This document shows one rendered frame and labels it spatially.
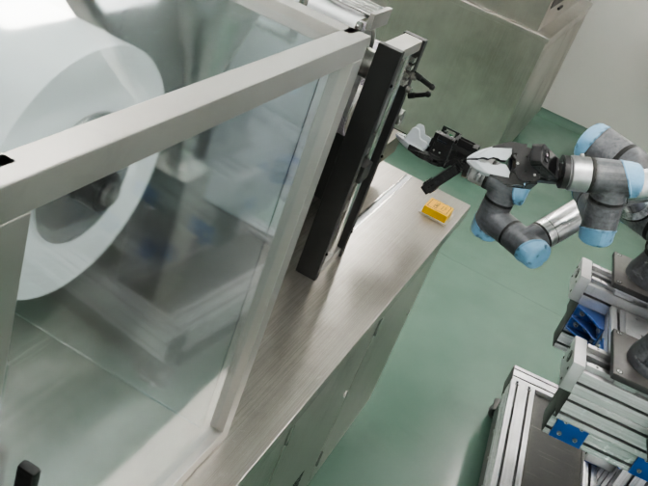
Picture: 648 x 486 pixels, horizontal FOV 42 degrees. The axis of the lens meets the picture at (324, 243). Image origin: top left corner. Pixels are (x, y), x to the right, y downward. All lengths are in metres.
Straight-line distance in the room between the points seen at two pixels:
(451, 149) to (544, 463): 1.16
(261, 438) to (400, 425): 1.61
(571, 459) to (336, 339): 1.40
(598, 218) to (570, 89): 4.80
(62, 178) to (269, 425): 0.93
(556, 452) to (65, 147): 2.47
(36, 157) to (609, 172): 1.41
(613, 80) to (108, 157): 6.07
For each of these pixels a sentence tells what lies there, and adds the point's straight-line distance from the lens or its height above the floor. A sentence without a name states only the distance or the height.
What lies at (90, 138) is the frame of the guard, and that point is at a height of 1.60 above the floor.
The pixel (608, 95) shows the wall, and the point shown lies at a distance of 6.61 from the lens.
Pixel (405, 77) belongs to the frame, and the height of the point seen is 1.36.
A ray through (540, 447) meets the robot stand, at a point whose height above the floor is 0.21.
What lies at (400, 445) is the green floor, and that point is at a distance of 2.93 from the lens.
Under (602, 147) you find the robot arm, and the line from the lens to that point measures 2.33.
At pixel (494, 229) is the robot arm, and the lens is 2.12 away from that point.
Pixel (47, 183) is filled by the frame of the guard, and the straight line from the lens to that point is 0.58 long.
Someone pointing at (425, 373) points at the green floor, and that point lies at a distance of 3.28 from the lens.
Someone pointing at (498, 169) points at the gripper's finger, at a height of 1.26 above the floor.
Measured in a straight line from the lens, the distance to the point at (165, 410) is 1.09.
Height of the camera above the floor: 1.88
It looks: 30 degrees down
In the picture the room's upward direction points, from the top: 21 degrees clockwise
